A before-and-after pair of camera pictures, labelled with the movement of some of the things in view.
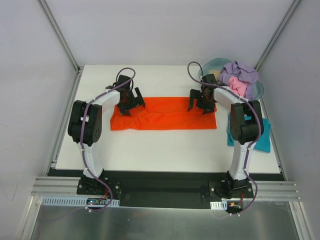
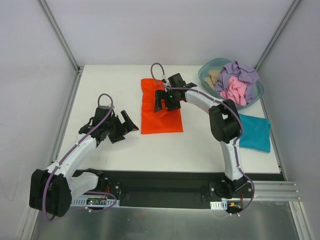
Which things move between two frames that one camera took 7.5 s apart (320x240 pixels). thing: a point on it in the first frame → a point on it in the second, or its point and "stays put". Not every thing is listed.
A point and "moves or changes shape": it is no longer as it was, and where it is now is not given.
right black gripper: (203, 103) → (165, 97)
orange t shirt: (163, 113) moves or changes shape
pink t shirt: (237, 86) stays put
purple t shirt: (247, 75) stays put
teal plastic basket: (217, 64) stays put
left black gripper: (132, 103) → (119, 130)
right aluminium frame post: (277, 33) stays put
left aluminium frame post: (59, 36) stays put
